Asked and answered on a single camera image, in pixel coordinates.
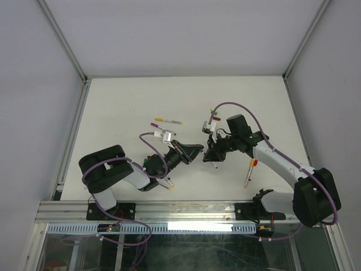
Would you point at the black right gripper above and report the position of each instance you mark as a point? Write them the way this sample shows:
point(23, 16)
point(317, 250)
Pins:
point(216, 154)

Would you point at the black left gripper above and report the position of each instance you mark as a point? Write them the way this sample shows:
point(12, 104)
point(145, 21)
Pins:
point(186, 152)

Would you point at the yellow cap marker group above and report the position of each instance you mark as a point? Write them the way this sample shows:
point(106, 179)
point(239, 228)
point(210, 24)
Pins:
point(249, 173)

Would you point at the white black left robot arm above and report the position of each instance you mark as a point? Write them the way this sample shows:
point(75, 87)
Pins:
point(103, 169)

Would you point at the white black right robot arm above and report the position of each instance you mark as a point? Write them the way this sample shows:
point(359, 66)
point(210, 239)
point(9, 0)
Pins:
point(314, 197)

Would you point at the yellow cap marker pen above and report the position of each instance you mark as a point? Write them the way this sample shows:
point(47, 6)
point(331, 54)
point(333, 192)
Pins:
point(168, 121)

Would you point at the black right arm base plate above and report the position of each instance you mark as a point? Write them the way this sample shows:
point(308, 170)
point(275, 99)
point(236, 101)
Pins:
point(248, 210)

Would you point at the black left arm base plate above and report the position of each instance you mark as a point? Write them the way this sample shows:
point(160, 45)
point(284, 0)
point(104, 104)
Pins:
point(121, 210)

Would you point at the aluminium frame rail front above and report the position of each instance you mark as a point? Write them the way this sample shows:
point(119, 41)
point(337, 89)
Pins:
point(144, 211)

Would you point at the grey slotted cable duct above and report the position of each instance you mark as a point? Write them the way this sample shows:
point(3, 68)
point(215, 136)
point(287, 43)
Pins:
point(157, 228)

